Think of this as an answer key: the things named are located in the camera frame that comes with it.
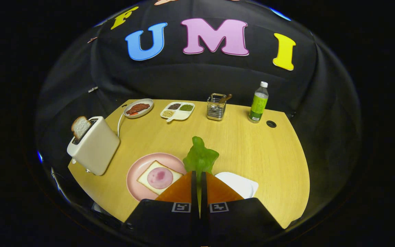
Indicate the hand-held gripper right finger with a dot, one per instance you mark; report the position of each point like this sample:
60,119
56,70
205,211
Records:
231,219

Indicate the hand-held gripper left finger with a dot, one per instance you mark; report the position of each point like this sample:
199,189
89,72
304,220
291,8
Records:
170,219

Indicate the green lettuce leaf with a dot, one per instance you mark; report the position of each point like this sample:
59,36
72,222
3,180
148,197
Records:
201,157

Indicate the toasted bread slice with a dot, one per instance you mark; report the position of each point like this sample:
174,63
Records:
80,127

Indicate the white plate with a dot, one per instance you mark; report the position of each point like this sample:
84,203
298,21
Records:
240,185

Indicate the pink ham slice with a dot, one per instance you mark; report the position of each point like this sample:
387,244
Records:
159,177

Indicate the white bread slice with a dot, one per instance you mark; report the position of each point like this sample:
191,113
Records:
144,178

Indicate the pink round plate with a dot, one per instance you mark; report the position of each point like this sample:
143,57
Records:
135,178

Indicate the white toaster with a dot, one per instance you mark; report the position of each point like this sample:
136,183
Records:
96,147

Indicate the white divided bean dish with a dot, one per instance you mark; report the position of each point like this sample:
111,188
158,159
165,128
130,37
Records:
180,116

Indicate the brown meat slices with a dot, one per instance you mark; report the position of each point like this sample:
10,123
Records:
138,108

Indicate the green label drink bottle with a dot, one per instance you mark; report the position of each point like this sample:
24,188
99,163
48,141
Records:
258,104

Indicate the round plate with meat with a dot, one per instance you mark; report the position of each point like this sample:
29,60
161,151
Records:
147,102

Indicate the wooden spoon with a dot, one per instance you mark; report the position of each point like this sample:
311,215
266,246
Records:
225,98

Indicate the black backdrop cloth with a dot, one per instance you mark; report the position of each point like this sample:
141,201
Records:
183,79

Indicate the silver backdrop clip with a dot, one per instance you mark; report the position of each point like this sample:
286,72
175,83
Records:
93,89

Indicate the reddish backdrop clip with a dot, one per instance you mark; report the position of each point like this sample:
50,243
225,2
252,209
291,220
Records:
92,39

